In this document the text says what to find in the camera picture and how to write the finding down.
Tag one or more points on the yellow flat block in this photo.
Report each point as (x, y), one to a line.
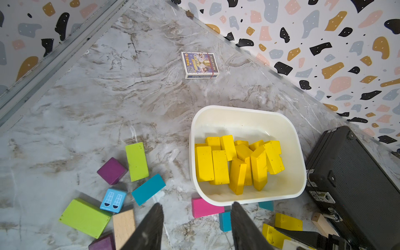
(274, 237)
(288, 223)

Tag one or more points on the teal block left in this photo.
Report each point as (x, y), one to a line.
(147, 190)

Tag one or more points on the small playing card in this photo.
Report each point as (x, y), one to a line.
(199, 65)

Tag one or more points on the teal wedge block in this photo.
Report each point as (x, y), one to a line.
(268, 205)

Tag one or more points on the black hard case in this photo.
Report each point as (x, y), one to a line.
(353, 191)

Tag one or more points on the long yellow block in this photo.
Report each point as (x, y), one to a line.
(204, 164)

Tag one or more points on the yellow flat block upper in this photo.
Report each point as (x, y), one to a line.
(288, 223)

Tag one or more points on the small purple cube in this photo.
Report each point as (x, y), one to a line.
(112, 171)

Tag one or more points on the light blue printed cube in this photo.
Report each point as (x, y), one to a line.
(113, 200)

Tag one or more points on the green block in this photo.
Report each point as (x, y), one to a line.
(85, 218)
(137, 162)

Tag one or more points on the yellow flat block middle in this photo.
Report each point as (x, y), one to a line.
(274, 237)

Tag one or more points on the long tan wood block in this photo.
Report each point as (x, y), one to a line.
(124, 227)

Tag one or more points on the tan wood block by case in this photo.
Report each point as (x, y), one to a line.
(322, 225)

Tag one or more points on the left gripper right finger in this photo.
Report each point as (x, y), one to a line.
(246, 236)

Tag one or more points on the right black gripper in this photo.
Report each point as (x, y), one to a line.
(317, 241)

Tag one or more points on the small teal cube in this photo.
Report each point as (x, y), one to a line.
(225, 221)

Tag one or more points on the magenta block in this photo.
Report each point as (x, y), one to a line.
(201, 208)

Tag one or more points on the white plastic bin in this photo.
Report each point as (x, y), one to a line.
(256, 154)

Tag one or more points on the purple block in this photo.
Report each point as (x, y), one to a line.
(104, 243)

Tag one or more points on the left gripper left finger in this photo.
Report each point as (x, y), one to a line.
(148, 234)

